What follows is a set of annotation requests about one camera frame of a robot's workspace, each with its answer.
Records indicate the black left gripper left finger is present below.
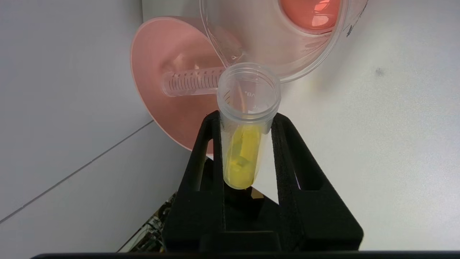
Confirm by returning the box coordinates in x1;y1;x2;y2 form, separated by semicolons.
162;110;226;252

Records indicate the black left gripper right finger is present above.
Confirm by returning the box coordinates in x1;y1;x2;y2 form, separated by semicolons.
271;113;364;252

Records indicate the test tube with yellow pigment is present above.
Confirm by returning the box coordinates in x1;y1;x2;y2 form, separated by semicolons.
217;62;282;190

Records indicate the test tube with red pigment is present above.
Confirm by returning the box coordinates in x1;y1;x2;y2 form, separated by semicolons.
161;66;227;97

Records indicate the clear glass beaker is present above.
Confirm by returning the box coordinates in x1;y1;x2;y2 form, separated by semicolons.
199;0;369;84

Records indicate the pink plastic bowl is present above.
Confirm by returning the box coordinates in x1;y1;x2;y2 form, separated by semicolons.
130;16;230;157

